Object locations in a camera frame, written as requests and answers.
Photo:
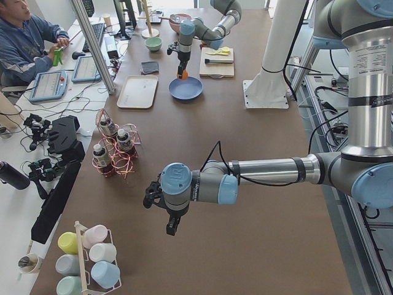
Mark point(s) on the front tea bottle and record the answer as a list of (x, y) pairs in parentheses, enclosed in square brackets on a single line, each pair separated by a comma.
[(102, 160)]

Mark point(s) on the person in blue jacket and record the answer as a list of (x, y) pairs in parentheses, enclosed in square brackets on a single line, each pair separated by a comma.
[(28, 44)]

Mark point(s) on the blue round plate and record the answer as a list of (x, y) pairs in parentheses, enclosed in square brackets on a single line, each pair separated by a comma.
[(187, 89)]

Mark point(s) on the right rear tea bottle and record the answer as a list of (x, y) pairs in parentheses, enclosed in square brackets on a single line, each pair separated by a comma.
[(108, 127)]

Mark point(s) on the right teach pendant tablet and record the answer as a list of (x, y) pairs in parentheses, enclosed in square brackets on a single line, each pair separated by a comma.
[(85, 71)]

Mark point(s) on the teach pendant tablet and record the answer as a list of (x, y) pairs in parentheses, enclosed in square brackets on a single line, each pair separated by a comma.
[(49, 86), (85, 71)]

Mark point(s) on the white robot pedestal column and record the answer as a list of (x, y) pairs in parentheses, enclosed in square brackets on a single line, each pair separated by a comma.
[(288, 16)]

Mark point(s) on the steel muddler black tip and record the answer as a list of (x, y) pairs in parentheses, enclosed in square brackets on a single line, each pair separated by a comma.
[(208, 61)]

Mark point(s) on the yellow plastic knife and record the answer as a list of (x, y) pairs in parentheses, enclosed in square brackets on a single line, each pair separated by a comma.
[(219, 53)]

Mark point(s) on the black computer mouse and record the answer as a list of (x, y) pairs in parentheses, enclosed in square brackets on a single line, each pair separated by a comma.
[(75, 55)]

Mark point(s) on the copper wire bottle rack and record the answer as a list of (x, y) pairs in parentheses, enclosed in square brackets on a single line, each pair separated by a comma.
[(122, 162)]

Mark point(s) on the aluminium frame post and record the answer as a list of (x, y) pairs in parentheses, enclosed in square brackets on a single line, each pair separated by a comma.
[(95, 49)]

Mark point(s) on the grey folded cloth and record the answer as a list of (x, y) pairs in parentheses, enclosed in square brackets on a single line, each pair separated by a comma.
[(149, 67)]

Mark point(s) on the white cup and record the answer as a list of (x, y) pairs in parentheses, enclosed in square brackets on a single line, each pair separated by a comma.
[(103, 252)]

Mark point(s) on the grey cup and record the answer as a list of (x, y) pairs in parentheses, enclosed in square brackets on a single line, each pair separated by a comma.
[(68, 265)]

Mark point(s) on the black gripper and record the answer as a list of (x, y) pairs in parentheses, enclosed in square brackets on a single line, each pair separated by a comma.
[(184, 57), (174, 214)]

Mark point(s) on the pink bowl of ice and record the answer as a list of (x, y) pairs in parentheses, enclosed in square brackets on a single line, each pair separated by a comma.
[(176, 26)]

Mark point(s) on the wooden cutting board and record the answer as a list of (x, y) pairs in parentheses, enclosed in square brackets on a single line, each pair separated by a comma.
[(218, 71)]

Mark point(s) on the light blue cup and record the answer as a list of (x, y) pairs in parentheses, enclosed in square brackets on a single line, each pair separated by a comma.
[(105, 274)]

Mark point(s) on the mint green bowl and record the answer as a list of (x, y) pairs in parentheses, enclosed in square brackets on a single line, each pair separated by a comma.
[(153, 44)]

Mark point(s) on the mint green cup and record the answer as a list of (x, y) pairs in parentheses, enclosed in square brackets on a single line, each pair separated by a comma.
[(70, 285)]

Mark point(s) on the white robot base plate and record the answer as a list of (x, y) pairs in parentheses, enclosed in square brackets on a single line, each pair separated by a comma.
[(264, 96)]

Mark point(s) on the black water bottle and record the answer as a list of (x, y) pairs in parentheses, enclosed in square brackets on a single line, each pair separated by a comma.
[(13, 177)]

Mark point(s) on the wooden stand with round base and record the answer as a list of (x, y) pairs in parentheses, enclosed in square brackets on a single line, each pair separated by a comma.
[(150, 31)]

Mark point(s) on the metal ice scoop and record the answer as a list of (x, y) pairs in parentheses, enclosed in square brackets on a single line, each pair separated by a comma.
[(175, 18)]

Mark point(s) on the paper cup with utensils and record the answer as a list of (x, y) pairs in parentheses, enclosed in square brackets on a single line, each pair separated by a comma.
[(29, 263)]

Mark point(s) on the cream rabbit tray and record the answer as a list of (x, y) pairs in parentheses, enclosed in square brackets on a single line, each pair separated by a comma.
[(138, 92)]

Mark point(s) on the pink cup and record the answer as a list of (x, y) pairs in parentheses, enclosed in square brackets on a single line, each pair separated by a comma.
[(94, 235)]

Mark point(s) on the orange fruit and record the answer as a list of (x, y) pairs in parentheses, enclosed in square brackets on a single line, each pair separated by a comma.
[(183, 76)]

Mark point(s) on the yellow cup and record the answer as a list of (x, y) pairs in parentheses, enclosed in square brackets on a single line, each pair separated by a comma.
[(67, 242)]

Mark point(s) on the green clamp tool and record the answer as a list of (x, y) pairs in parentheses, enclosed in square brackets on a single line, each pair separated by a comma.
[(57, 60)]

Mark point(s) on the left teach pendant tablet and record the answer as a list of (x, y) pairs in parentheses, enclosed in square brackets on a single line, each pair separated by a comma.
[(49, 86)]

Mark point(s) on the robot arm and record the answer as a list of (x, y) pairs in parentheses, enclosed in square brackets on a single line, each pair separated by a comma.
[(189, 29), (362, 169)]

